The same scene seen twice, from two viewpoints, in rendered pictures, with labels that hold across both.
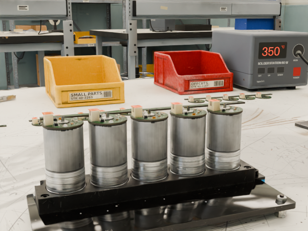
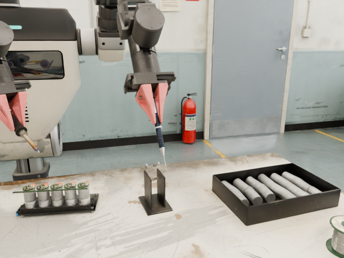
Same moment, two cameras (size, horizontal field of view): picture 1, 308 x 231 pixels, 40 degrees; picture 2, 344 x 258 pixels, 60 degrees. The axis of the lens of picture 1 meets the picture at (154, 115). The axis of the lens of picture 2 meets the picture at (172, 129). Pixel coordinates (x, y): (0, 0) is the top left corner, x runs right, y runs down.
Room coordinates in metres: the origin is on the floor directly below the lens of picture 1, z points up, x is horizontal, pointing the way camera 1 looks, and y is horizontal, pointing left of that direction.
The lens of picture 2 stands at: (0.78, 0.38, 1.11)
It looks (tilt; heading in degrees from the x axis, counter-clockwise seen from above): 16 degrees down; 194
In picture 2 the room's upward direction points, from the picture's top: straight up
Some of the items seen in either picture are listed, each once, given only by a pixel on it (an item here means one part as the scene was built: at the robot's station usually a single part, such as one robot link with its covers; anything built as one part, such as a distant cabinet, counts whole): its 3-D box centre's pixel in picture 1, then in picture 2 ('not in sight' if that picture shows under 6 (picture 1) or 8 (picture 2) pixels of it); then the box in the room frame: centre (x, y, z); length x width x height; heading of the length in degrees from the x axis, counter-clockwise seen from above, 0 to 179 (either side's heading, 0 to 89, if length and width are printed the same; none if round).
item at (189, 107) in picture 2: not in sight; (189, 117); (-2.40, -0.18, 0.29); 0.16 x 0.15 x 0.55; 119
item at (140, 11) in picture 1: (212, 10); not in sight; (3.19, -0.43, 0.90); 1.30 x 0.06 x 0.12; 119
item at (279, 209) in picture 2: not in sight; (272, 190); (0.10, 0.46, 0.77); 0.24 x 0.16 x 0.04; 122
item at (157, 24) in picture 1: (162, 24); not in sight; (3.16, -0.06, 0.80); 0.15 x 0.12 x 0.10; 48
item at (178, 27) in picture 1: (192, 27); not in sight; (3.32, -0.30, 0.77); 0.24 x 0.16 x 0.04; 118
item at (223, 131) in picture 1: (223, 142); (30, 197); (0.29, -0.05, 0.79); 0.02 x 0.02 x 0.05
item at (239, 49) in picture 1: (257, 58); not in sight; (0.77, -0.19, 0.80); 0.15 x 0.12 x 0.10; 17
